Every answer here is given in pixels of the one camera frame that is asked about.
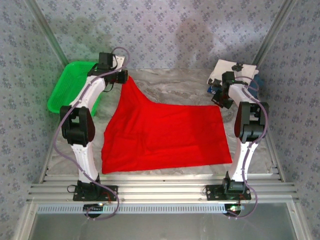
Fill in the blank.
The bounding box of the red t-shirt with bear print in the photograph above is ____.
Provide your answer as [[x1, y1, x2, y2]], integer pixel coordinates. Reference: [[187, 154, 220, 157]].
[[101, 75, 233, 175]]

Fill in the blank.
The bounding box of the white t-shirt with black print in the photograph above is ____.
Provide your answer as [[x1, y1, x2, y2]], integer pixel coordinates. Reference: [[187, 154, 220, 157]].
[[206, 59, 260, 87]]

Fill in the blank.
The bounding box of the green plastic basket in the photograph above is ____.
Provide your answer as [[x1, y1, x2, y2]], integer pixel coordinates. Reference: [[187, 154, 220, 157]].
[[47, 60, 104, 117]]

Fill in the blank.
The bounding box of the small black circuit board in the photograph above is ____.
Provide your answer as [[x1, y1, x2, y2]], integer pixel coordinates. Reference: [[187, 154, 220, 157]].
[[83, 203, 105, 217], [223, 204, 245, 217]]

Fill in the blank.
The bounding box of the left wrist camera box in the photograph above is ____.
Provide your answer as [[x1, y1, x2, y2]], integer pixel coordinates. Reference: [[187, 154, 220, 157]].
[[113, 55, 126, 69]]

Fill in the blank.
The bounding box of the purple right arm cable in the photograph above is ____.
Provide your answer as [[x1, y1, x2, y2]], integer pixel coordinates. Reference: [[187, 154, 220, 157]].
[[226, 76, 271, 221]]

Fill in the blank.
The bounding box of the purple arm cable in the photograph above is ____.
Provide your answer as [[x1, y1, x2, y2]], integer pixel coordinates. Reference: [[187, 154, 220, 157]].
[[226, 76, 271, 221], [53, 46, 131, 222]]

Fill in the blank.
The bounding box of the aluminium corner post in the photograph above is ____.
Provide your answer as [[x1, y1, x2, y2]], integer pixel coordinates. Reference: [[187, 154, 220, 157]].
[[26, 0, 70, 66], [250, 0, 299, 67]]

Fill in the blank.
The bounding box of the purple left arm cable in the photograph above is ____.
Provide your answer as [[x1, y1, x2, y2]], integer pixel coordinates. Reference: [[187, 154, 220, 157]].
[[53, 46, 131, 222]]

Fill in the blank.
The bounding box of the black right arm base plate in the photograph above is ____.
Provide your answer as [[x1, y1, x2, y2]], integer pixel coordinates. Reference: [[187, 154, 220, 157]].
[[205, 184, 252, 201]]

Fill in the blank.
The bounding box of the aluminium mounting rail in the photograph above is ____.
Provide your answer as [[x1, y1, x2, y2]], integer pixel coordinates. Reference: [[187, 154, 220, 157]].
[[26, 174, 300, 203]]

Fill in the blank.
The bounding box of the slotted grey cable duct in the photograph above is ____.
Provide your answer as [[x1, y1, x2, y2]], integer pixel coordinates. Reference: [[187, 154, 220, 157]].
[[34, 202, 247, 215]]

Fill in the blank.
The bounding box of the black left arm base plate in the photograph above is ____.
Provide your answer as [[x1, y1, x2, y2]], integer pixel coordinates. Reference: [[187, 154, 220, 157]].
[[72, 185, 119, 202]]

